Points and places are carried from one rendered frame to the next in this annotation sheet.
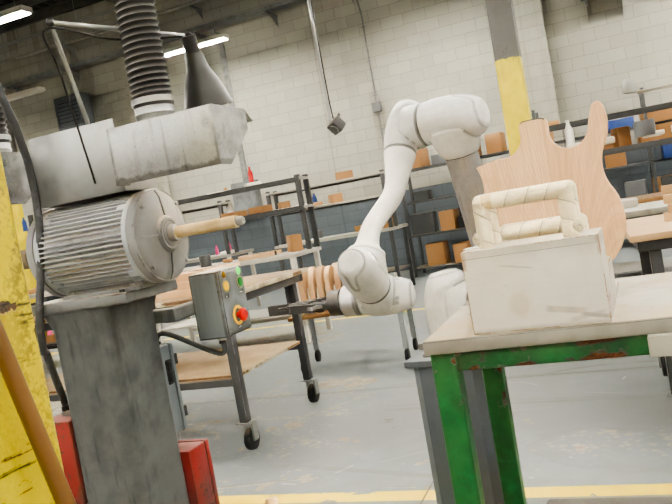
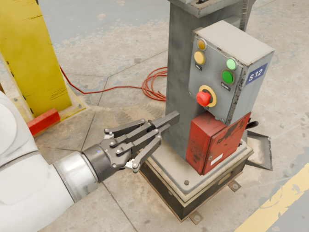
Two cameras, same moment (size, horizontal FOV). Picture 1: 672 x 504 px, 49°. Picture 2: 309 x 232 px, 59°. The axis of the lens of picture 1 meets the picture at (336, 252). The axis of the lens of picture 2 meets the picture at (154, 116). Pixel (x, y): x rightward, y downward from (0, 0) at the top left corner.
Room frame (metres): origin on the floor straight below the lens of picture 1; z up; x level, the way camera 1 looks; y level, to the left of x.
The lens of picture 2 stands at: (2.38, -0.17, 1.46)
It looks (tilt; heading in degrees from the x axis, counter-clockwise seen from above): 49 degrees down; 121
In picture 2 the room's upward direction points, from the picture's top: straight up
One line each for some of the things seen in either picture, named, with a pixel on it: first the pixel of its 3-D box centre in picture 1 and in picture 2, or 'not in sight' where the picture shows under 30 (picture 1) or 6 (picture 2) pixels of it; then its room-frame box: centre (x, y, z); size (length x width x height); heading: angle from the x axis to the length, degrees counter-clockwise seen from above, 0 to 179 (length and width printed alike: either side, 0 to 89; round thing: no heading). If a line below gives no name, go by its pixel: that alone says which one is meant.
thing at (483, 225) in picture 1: (483, 225); not in sight; (1.52, -0.31, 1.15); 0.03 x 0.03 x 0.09
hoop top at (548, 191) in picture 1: (521, 196); not in sight; (1.49, -0.38, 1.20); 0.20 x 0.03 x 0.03; 67
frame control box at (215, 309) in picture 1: (199, 315); (232, 68); (2.25, 0.45, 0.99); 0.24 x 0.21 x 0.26; 69
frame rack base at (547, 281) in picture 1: (538, 280); not in sight; (1.53, -0.40, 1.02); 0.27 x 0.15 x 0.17; 68
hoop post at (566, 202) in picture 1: (568, 212); not in sight; (1.45, -0.46, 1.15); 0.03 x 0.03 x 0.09
